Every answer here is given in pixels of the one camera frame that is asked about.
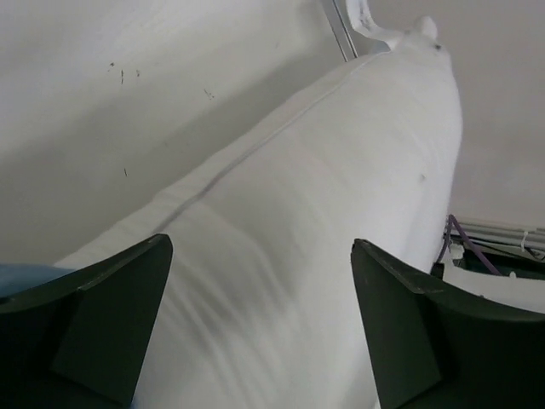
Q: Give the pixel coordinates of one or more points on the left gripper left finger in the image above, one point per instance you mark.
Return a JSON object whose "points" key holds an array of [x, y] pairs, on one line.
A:
{"points": [[79, 341]]}

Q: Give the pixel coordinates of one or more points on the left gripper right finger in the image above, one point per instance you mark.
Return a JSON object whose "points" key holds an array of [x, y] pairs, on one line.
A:
{"points": [[433, 345]]}

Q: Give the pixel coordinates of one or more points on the blue pillowcase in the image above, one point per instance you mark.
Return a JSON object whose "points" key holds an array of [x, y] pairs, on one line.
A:
{"points": [[15, 278]]}

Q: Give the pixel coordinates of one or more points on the white pillow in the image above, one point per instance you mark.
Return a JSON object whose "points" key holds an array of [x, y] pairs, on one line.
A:
{"points": [[260, 310]]}

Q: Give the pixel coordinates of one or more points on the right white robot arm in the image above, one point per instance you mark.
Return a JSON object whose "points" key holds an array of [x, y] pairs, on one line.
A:
{"points": [[511, 290]]}

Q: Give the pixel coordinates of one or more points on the aluminium rail frame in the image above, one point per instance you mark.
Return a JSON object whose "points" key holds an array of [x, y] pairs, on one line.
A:
{"points": [[334, 15]]}

